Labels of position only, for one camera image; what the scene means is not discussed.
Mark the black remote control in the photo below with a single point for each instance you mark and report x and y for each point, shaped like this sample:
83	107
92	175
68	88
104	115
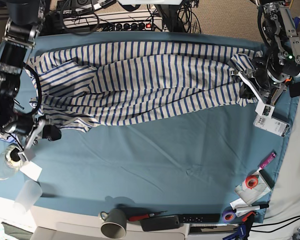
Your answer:
199	218

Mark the clear plastic bottle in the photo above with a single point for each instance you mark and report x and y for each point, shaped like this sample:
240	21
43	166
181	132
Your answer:
10	162

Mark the red handled screwdriver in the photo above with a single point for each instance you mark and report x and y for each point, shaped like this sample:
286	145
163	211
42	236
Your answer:
144	216

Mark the white paper card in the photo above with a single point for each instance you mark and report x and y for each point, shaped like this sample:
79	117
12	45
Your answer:
31	170

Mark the white labelled box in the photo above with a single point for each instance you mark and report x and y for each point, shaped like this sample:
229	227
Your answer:
272	125

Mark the grey ceramic mug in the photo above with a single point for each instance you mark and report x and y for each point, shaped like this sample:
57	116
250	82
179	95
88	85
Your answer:
114	224

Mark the purple pen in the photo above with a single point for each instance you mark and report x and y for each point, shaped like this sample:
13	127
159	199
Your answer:
267	160

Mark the teal table cloth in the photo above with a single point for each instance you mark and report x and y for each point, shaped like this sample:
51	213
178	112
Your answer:
188	164

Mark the printed paper sheet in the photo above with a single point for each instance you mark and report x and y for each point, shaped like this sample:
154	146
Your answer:
249	196

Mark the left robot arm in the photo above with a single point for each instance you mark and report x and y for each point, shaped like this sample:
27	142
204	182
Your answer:
274	73

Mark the translucent plastic cup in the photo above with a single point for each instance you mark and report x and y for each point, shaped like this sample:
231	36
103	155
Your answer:
27	197

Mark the purple tape roll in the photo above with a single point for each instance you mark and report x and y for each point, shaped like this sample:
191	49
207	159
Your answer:
228	215

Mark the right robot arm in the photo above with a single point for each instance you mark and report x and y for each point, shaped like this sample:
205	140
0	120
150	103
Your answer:
25	22

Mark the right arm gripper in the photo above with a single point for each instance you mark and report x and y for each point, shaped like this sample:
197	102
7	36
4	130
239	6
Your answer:
27	131

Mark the blue plastic box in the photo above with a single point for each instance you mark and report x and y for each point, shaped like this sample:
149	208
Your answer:
7	138

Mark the blue white striped T-shirt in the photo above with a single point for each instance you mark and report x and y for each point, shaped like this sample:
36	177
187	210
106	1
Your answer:
133	82

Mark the blue bar clamp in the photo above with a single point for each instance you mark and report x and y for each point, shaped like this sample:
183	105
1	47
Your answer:
243	230

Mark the black smartphone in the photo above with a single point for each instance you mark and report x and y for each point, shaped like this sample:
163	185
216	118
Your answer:
160	223

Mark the orange tape roll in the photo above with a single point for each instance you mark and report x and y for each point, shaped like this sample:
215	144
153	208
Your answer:
251	181

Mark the black power strip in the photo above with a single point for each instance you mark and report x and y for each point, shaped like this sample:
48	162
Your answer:
127	26

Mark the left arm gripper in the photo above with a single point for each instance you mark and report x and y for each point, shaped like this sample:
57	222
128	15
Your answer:
262	86

